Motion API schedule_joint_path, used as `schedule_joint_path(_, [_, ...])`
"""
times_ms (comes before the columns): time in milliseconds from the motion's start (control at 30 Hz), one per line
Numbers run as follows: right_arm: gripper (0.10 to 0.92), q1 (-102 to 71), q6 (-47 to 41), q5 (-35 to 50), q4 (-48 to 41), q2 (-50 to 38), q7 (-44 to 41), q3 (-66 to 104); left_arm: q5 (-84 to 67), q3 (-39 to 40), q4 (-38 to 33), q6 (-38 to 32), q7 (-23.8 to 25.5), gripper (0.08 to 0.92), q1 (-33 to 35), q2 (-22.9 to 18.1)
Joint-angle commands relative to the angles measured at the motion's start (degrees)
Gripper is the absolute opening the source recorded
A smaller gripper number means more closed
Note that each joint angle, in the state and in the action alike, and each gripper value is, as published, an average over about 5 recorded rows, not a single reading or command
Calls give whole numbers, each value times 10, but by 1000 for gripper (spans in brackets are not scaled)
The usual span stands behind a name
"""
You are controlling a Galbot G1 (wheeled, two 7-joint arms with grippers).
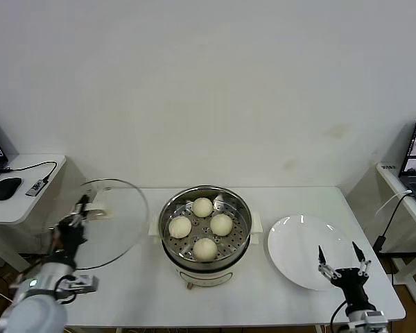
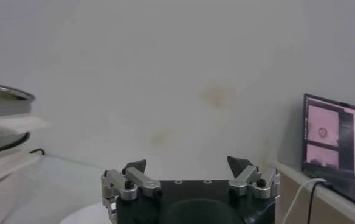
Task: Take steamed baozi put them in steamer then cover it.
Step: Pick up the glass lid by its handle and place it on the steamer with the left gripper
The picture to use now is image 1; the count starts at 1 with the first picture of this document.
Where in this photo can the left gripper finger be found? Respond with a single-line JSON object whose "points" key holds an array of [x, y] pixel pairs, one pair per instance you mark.
{"points": [[85, 208], [75, 215]]}

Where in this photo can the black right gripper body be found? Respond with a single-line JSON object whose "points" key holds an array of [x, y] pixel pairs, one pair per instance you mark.
{"points": [[353, 288]]}

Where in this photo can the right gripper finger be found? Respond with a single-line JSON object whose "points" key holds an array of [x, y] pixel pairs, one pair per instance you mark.
{"points": [[327, 270], [364, 268]]}

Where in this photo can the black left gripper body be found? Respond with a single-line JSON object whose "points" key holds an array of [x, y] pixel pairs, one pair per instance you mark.
{"points": [[69, 241]]}

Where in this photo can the round glass pot lid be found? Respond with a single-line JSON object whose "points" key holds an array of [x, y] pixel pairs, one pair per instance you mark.
{"points": [[125, 229]]}

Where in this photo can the white steamed baozi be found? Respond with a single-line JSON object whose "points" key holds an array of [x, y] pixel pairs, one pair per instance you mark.
{"points": [[205, 249], [221, 225], [203, 207], [180, 227]]}

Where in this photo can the stainless steel steamer pot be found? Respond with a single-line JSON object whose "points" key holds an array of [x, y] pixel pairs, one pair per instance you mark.
{"points": [[239, 222]]}

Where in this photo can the white round plate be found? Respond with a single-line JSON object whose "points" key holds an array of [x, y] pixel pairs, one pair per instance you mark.
{"points": [[298, 249]]}

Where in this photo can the small grey usb hub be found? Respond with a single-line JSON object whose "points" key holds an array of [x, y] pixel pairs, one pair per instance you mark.
{"points": [[34, 187]]}

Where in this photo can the white side table with mouse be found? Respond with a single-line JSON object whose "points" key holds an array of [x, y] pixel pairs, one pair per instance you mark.
{"points": [[21, 208]]}

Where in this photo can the black computer mouse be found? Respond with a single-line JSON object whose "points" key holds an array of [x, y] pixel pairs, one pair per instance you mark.
{"points": [[6, 188]]}

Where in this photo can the cream electric cooker base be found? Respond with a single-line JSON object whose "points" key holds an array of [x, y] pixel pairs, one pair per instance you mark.
{"points": [[208, 275]]}

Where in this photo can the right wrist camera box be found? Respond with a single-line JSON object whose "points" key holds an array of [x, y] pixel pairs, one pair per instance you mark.
{"points": [[374, 317]]}

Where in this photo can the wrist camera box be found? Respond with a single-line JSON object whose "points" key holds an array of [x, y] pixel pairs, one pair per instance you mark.
{"points": [[83, 283], [374, 317]]}

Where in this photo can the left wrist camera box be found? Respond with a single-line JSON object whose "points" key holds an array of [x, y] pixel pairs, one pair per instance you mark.
{"points": [[83, 283]]}

